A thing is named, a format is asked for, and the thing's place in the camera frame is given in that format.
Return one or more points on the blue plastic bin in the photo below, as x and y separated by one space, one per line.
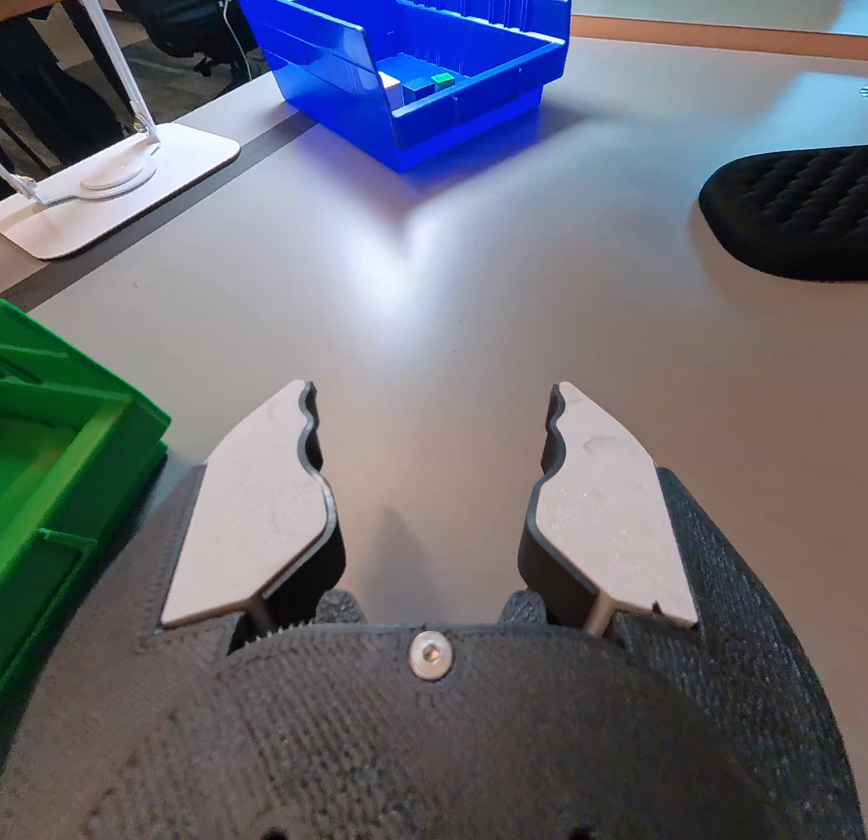
325 74

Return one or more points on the black wrist rest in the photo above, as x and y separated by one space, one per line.
793 209

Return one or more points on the black office chair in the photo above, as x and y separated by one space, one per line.
176 13

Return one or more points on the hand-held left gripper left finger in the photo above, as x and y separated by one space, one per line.
251 514

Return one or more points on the green plastic bin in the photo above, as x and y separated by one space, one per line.
68 447

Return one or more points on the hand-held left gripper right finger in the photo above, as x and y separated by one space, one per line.
610 514

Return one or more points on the green wooden block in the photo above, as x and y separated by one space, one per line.
443 79

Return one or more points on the grey desk with wooden edge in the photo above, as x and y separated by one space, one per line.
712 6

